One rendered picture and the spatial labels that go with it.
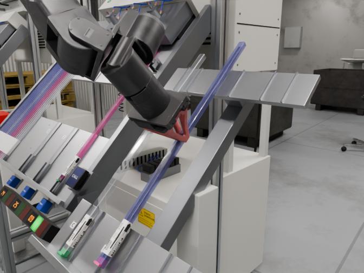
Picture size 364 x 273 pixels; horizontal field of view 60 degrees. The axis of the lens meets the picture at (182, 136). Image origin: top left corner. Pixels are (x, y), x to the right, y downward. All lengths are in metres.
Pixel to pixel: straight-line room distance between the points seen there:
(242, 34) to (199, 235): 0.77
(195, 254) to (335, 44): 10.01
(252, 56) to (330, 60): 9.31
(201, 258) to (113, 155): 0.34
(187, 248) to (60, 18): 0.47
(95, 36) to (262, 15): 0.92
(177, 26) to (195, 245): 0.63
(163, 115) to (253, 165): 0.91
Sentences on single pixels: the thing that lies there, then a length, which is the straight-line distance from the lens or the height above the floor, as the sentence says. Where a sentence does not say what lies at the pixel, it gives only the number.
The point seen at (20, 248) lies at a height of 0.03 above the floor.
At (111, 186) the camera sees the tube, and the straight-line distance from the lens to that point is 0.62.
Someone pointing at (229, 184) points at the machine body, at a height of 0.58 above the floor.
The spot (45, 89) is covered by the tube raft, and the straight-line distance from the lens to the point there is 1.34.
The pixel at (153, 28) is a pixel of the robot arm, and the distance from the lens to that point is 0.51.
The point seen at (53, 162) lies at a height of 0.77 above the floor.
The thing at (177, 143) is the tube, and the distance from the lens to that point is 0.57.
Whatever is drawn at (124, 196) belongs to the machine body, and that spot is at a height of 0.57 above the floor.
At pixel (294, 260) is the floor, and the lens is 1.90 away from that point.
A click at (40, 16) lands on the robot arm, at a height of 1.12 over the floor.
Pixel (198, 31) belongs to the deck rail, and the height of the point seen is 1.13.
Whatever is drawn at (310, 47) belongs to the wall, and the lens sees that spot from 10.69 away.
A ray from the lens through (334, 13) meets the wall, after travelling 10.58.
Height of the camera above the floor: 1.07
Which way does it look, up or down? 15 degrees down
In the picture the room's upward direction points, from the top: straight up
